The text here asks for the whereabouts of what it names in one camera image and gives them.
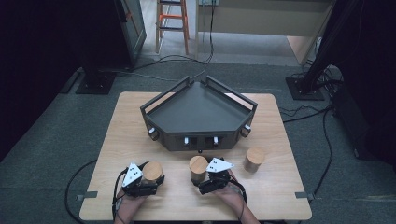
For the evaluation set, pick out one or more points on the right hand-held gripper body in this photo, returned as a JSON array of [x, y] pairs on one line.
[[218, 166]]

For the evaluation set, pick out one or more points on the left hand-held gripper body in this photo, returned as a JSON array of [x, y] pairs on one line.
[[132, 175]]

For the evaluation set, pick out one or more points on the glass jar of white beans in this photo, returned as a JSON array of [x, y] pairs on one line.
[[152, 171]]

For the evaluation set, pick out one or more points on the glass jar of green beans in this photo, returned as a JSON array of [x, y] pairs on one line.
[[198, 168]]

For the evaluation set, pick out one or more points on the glass jar with wooden lid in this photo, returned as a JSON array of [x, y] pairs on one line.
[[254, 158]]

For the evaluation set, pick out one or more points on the dark metal corner rack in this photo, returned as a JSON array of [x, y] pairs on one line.
[[199, 109]]

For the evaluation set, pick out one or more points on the person's left hand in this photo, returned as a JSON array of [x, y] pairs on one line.
[[130, 202]]

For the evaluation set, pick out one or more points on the person's right hand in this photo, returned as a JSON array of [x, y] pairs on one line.
[[229, 194]]

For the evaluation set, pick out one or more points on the grey tape piece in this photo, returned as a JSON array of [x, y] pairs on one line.
[[303, 195], [87, 195]]

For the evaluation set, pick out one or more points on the black stand base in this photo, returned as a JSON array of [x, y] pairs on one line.
[[96, 83]]

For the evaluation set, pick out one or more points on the black stand with base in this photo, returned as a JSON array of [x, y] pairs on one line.
[[306, 88]]

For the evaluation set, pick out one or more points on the dark framed panel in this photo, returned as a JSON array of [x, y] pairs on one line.
[[134, 31]]

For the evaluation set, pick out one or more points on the wooden step ladder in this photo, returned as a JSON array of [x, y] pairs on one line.
[[172, 25]]

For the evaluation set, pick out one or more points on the dark box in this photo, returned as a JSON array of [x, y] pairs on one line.
[[351, 124]]

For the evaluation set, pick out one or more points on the white desk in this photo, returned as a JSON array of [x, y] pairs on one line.
[[264, 18]]

